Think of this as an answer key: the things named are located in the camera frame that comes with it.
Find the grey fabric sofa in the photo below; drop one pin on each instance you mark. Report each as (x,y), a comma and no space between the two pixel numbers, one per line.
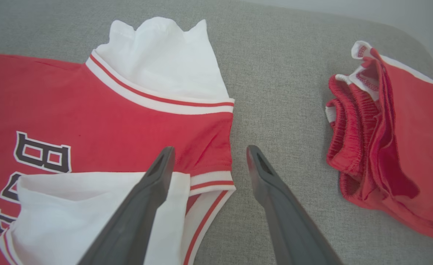
(282,92)

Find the red basketball jersey white sleeves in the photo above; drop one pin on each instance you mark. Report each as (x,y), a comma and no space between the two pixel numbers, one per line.
(109,129)

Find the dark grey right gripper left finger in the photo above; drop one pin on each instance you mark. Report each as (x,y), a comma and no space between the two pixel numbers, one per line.
(135,221)

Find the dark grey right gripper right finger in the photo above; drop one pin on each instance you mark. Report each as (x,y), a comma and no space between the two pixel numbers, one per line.
(290,224)

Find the red shorts white trim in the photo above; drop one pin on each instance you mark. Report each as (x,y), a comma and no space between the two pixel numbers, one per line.
(415,140)

